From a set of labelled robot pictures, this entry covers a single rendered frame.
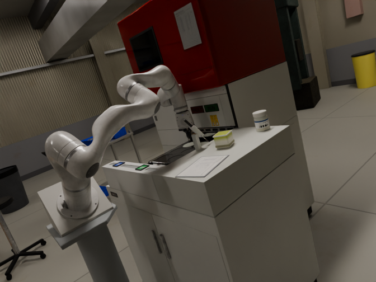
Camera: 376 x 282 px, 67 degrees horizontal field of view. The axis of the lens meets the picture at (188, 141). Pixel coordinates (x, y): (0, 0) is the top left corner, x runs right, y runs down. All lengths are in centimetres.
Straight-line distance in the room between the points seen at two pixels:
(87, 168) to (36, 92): 677
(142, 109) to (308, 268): 121
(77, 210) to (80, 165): 39
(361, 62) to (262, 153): 562
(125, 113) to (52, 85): 675
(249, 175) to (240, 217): 18
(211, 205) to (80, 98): 717
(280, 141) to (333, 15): 635
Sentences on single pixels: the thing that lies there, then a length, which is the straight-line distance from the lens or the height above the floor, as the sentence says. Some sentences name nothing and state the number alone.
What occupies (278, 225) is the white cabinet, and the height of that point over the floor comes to 56.
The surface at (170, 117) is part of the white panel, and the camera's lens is 209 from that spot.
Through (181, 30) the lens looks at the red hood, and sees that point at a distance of 173.
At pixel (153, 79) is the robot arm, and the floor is 136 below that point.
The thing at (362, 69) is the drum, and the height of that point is 39.
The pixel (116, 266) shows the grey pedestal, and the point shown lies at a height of 54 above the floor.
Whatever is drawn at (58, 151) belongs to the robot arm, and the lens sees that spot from 117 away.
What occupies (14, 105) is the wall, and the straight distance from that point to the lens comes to 775.
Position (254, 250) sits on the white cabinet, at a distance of 133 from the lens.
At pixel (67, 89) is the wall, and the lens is 799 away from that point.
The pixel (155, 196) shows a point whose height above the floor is 85.
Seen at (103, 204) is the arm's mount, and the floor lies 86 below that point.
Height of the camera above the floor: 136
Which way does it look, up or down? 14 degrees down
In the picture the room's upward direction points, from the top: 17 degrees counter-clockwise
